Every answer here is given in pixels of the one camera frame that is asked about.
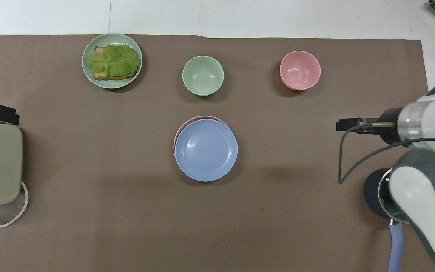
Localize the black cable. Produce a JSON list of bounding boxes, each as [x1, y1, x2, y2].
[[338, 124, 435, 185]]

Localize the blue plate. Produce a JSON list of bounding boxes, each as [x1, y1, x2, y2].
[[175, 119, 238, 182]]

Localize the pink bowl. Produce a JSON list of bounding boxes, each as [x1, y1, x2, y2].
[[279, 51, 321, 91]]

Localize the green bowl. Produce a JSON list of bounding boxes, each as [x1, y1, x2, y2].
[[182, 56, 225, 96]]

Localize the toasted bread slice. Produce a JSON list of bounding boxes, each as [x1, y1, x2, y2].
[[93, 46, 139, 81]]

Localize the green plate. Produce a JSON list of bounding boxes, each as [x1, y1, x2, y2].
[[82, 33, 143, 90]]

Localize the white cable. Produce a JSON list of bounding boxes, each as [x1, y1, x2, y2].
[[0, 181, 29, 228]]

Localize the pink plate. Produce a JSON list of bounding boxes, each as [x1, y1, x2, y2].
[[173, 115, 230, 160]]

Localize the green lettuce leaf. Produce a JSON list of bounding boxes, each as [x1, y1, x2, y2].
[[85, 44, 140, 78]]

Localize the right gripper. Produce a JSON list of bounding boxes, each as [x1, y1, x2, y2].
[[367, 108, 404, 145]]

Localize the dark pan with lavender handle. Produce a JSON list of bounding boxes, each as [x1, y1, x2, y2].
[[364, 168, 411, 272]]

